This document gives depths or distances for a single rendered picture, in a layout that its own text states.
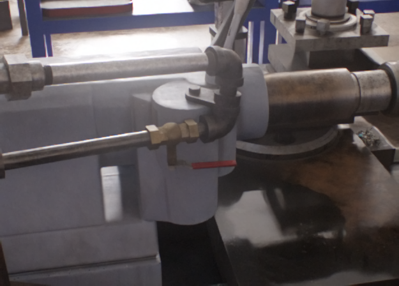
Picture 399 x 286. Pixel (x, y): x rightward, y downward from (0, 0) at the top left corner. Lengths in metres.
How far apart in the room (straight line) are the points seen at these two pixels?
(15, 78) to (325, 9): 0.65
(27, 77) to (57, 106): 0.20
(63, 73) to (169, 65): 0.12
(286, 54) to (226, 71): 0.46
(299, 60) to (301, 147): 0.16
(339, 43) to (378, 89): 0.15
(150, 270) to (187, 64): 0.31
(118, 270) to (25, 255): 0.12
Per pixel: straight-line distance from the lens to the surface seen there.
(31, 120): 0.83
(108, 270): 0.86
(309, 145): 1.12
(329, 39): 1.08
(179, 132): 0.73
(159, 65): 0.69
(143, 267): 0.86
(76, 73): 0.65
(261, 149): 1.10
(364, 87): 0.96
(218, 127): 0.75
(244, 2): 0.84
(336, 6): 1.12
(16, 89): 0.62
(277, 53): 1.19
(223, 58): 0.72
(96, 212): 0.85
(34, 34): 2.70
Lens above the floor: 1.50
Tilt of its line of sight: 29 degrees down
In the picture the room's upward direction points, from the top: straight up
